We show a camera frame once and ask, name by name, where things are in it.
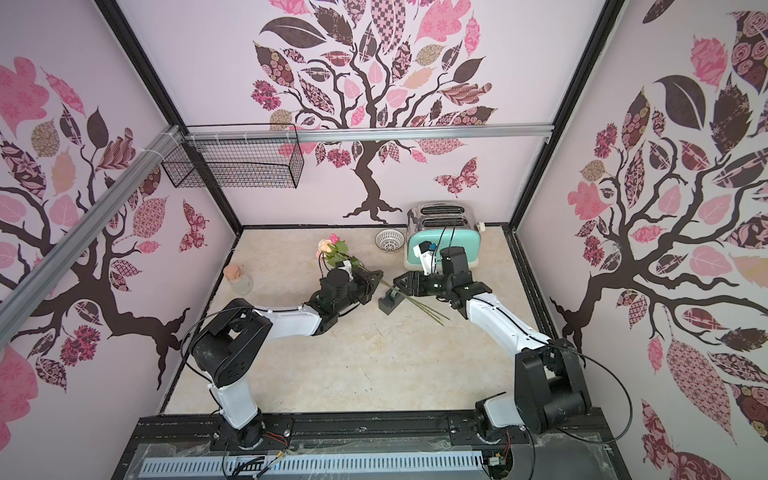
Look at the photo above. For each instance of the rear aluminium frame rail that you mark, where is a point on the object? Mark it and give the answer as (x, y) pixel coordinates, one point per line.
(380, 134)

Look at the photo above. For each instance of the white slotted cable duct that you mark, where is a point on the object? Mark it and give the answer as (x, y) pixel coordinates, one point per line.
(407, 465)

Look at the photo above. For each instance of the aluminium frame rail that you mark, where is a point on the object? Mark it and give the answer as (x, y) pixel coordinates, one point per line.
(380, 134)
(19, 305)

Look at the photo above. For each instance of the mint green toaster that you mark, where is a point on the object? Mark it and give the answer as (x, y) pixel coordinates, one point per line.
(445, 224)

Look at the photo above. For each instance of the black wire basket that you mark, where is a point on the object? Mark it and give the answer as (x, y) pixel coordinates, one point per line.
(237, 156)

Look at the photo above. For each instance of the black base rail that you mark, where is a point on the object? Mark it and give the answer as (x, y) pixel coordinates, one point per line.
(579, 451)

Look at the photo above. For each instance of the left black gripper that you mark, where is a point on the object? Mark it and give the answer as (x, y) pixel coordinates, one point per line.
(365, 277)

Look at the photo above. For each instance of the patterned white bowl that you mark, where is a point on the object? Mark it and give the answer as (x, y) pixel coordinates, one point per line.
(390, 240)

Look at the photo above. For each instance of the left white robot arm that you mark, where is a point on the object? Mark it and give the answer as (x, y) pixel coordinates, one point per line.
(225, 349)

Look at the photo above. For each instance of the peach artificial rose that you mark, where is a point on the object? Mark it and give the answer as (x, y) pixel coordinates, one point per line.
(334, 251)

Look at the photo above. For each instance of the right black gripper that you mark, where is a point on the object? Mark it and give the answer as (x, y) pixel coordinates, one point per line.
(414, 285)

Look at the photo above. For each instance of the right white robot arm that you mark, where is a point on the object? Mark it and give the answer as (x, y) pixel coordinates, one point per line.
(549, 385)

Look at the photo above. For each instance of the left aluminium frame rail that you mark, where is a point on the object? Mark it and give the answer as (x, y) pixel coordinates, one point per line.
(19, 305)

